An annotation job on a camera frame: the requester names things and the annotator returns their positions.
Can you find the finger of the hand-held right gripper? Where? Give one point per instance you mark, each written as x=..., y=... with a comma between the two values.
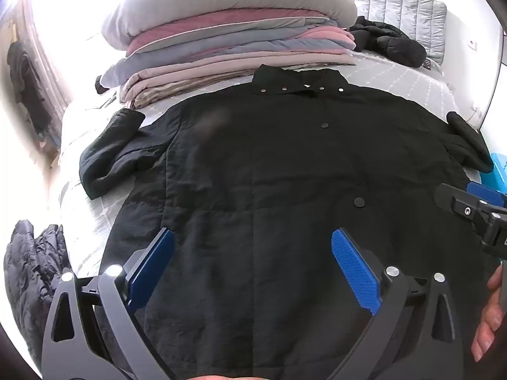
x=449, y=198
x=485, y=194

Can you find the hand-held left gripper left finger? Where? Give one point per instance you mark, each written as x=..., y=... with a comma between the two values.
x=155, y=268

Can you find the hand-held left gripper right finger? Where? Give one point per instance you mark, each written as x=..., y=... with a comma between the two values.
x=355, y=273

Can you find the black coat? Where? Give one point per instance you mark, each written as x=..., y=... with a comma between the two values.
x=257, y=166

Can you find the hanging dark clothes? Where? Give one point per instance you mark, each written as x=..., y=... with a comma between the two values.
x=27, y=87

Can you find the person's right hand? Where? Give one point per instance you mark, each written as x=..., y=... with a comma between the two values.
x=491, y=316

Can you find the blue box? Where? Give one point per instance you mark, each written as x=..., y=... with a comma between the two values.
x=500, y=168

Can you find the dark crumpled puffer jacket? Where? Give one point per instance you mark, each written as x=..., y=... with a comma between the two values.
x=33, y=269

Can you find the bed with grey checked sheet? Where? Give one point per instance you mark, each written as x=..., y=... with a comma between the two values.
x=396, y=77

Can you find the black puffer jacket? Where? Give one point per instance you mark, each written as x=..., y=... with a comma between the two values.
x=390, y=41

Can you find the dark cloth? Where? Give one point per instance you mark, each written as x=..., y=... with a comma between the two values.
x=100, y=85

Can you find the grey quilted headboard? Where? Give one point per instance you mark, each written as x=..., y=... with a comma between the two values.
x=392, y=0

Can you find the stack of folded blankets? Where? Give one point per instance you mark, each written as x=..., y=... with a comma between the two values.
x=237, y=53

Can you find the light curtain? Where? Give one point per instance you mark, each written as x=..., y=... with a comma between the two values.
x=43, y=39

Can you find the grey folded duvet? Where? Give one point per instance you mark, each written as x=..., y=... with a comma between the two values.
x=222, y=4

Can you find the white wall socket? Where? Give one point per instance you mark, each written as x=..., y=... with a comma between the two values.
x=471, y=42

